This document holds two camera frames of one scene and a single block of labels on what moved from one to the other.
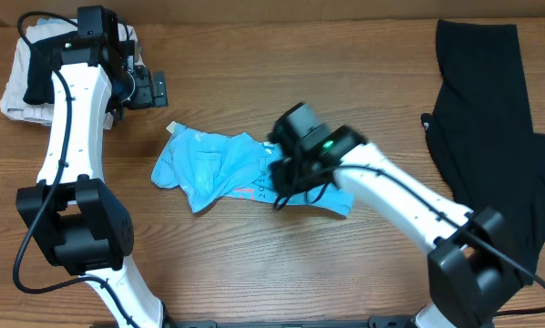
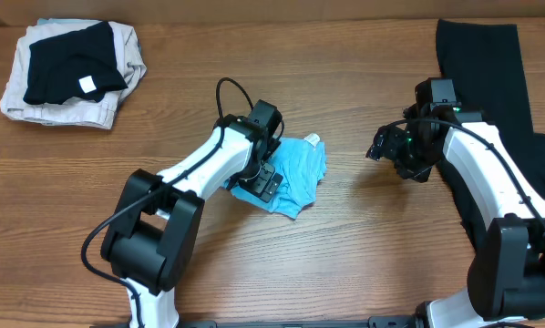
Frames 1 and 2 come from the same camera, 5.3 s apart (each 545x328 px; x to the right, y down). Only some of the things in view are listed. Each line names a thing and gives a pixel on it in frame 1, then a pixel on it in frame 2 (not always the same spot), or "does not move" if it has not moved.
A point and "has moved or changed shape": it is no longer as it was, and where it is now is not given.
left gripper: (159, 91) → (263, 183)
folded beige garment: (12, 101) does not move
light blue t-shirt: (208, 167) has moved or changed shape
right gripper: (281, 170) → (388, 148)
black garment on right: (482, 134) does not move
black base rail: (391, 322) does not move
